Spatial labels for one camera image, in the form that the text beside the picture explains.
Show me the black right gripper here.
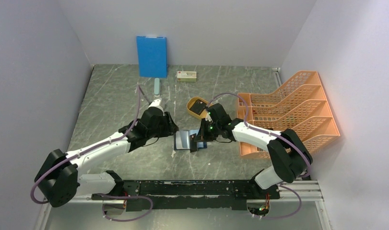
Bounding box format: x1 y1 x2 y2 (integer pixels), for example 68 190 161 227
195 117 221 142

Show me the navy blue card holder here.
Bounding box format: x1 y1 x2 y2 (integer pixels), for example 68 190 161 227
174 129 207 150

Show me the black credit card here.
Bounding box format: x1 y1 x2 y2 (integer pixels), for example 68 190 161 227
189 134 198 153

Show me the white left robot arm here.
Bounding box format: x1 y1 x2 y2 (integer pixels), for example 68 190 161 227
31 106 179 207

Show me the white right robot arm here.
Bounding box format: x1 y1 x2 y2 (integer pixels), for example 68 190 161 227
193 103 313 198

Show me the black VIP card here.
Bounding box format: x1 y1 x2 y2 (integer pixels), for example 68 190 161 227
189 99 207 115

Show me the yellow oval tray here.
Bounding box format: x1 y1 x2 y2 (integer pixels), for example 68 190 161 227
187 97 227 122

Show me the light blue stapler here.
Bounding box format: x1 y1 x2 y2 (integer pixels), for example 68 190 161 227
153 78 161 97

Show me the green and white small box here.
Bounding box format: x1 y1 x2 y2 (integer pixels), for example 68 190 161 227
176 71 197 82

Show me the blue upright folder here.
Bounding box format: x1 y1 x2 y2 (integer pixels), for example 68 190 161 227
136 36 167 78

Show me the orange plastic file organizer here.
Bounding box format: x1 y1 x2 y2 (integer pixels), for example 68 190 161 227
237 70 340 155

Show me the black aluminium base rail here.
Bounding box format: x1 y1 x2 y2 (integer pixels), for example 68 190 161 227
43 179 324 212

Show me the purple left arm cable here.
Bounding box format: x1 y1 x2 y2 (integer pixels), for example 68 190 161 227
30 84 153 223

